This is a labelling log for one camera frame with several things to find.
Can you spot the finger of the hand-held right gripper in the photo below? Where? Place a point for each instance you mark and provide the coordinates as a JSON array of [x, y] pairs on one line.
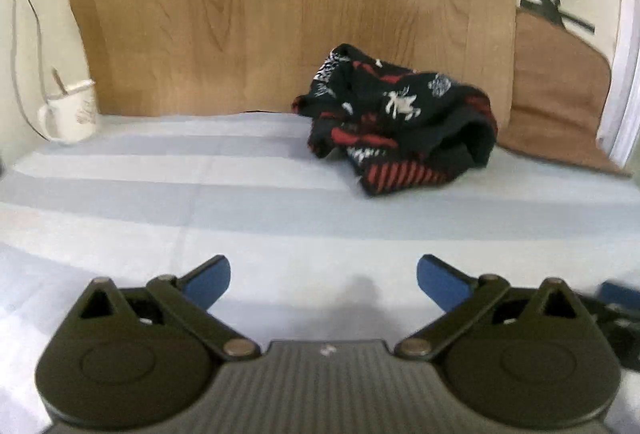
[[622, 296]]

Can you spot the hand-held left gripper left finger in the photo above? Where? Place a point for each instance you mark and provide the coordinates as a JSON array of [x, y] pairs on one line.
[[207, 281]]

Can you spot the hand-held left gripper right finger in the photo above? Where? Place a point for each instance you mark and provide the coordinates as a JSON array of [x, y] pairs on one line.
[[440, 281]]

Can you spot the black red patterned sweater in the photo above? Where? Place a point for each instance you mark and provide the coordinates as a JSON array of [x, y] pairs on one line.
[[400, 123]]

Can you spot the light blue striped sheet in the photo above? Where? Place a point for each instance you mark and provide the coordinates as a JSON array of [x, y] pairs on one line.
[[200, 204]]

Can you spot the white printed mug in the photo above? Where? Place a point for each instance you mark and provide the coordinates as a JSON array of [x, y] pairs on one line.
[[72, 113]]

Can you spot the brown cushion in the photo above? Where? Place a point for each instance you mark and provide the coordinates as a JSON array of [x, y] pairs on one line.
[[555, 88]]

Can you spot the spoon in mug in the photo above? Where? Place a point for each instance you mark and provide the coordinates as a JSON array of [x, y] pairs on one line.
[[60, 83]]

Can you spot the wooden headboard panel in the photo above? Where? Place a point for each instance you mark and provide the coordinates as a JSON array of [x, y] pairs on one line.
[[250, 13]]

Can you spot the black tape strip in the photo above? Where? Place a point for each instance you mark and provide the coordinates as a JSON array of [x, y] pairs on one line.
[[560, 13]]

